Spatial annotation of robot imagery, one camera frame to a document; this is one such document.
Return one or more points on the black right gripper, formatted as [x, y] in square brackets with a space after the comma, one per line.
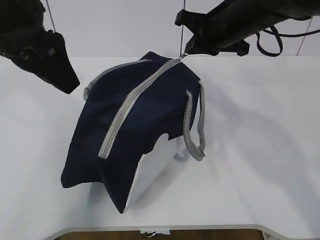
[223, 29]

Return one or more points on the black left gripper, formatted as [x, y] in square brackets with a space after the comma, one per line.
[25, 41]

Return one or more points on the navy blue lunch bag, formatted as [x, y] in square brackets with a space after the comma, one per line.
[135, 117]

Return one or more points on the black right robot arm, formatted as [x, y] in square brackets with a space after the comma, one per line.
[277, 11]

